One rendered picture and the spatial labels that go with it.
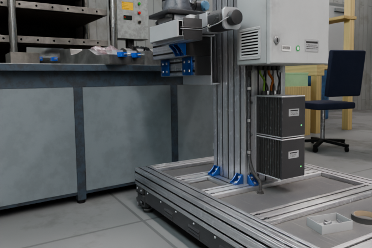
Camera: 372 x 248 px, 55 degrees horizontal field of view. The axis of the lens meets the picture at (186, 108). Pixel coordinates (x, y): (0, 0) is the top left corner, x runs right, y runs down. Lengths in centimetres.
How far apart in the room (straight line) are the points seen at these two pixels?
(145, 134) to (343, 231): 137
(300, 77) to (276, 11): 312
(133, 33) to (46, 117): 143
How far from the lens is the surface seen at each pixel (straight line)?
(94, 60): 218
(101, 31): 500
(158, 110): 232
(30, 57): 220
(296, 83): 450
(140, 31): 328
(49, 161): 211
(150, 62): 231
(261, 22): 147
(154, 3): 537
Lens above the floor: 71
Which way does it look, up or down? 5 degrees down
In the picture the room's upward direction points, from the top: 1 degrees counter-clockwise
